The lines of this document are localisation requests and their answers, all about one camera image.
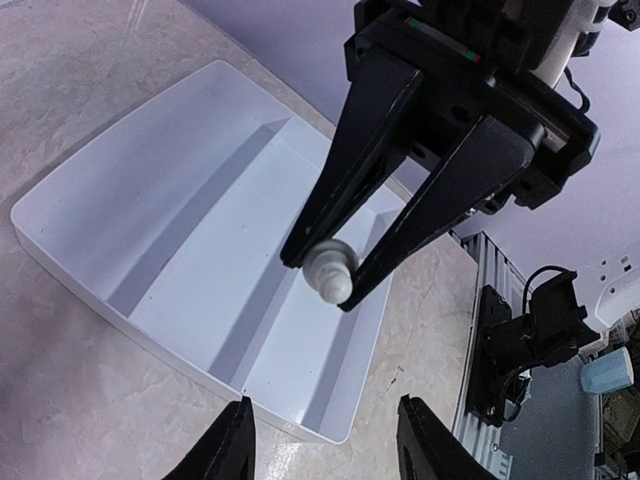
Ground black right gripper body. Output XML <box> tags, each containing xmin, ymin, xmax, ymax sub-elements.
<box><xmin>342</xmin><ymin>1</ymin><xmax>599</xmax><ymax>210</ymax></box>

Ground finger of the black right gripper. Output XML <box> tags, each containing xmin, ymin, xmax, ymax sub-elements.
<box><xmin>339</xmin><ymin>115</ymin><xmax>534</xmax><ymax>312</ymax></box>
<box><xmin>280</xmin><ymin>49</ymin><xmax>424</xmax><ymax>268</ymax></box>

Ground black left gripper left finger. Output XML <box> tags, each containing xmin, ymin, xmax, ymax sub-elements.
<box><xmin>167</xmin><ymin>396</ymin><xmax>256</xmax><ymax>480</ymax></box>

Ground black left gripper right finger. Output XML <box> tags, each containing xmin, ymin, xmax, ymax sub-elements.
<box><xmin>396</xmin><ymin>395</ymin><xmax>495</xmax><ymax>480</ymax></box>

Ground white chess pawn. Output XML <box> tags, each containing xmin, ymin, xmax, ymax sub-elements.
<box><xmin>302</xmin><ymin>239</ymin><xmax>359</xmax><ymax>305</ymax></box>

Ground white plastic tray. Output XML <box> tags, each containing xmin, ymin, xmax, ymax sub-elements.
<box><xmin>10</xmin><ymin>61</ymin><xmax>390</xmax><ymax>444</ymax></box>

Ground blue paper cup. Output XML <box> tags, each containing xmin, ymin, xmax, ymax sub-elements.
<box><xmin>580</xmin><ymin>347</ymin><xmax>635</xmax><ymax>395</ymax></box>

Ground aluminium front rail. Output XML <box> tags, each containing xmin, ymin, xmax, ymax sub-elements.
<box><xmin>452</xmin><ymin>232</ymin><xmax>525</xmax><ymax>479</ymax></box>

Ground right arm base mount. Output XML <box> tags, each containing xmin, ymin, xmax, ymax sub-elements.
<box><xmin>471</xmin><ymin>265</ymin><xmax>600</xmax><ymax>427</ymax></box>

